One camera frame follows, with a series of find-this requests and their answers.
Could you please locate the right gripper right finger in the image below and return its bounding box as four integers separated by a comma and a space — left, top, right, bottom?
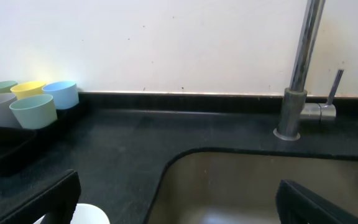
275, 179, 358, 224

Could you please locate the blue cup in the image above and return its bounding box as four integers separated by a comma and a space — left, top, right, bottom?
42, 80, 80, 110

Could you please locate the white cup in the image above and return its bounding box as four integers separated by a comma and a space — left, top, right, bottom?
32, 203, 111, 224

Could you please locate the black tray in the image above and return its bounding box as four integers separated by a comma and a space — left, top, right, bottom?
0, 99, 88, 178

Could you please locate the steel sink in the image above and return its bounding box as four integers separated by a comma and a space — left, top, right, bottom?
143, 147, 358, 224

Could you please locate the steel tap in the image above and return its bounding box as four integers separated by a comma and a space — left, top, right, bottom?
273, 0, 345, 142

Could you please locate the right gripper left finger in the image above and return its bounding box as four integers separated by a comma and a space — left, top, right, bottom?
0, 169, 82, 224

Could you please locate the yellow cup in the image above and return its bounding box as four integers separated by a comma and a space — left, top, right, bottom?
10, 80, 47, 100

